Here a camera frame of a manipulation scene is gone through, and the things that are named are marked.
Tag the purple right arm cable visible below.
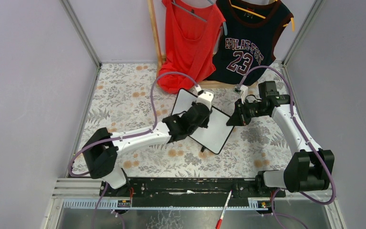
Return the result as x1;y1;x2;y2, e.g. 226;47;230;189
238;65;336;229

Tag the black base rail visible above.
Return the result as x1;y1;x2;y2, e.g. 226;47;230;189
99;177;276;199

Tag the red tank top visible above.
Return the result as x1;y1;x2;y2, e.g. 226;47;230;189
157;0;225;94

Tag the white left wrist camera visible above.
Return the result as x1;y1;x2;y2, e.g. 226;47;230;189
196;90;214;110

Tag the red marker pen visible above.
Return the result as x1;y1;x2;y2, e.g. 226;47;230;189
215;190;232;229

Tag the navy basketball jersey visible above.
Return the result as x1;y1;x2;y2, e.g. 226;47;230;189
207;0;293;86

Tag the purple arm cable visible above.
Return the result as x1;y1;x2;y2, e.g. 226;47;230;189
68;72;201;229
238;65;336;229

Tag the black framed whiteboard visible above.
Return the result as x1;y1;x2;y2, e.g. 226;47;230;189
172;88;234;154

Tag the wooden clothes rack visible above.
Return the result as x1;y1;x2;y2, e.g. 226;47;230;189
147;0;259;90

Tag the grey clothes hanger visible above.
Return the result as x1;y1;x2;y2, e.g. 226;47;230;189
172;0;228;35

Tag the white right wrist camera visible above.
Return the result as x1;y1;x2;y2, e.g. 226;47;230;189
234;84;248;104

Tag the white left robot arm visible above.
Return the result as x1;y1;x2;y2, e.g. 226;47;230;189
82;102;212;189

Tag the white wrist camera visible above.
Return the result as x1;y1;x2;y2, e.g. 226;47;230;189
234;84;248;104
196;90;214;110

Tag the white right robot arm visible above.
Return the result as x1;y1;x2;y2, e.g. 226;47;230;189
226;81;335;193

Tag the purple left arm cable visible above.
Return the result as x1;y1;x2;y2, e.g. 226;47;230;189
68;72;201;229

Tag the yellow clothes hanger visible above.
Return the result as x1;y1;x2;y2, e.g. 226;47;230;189
229;0;295;32

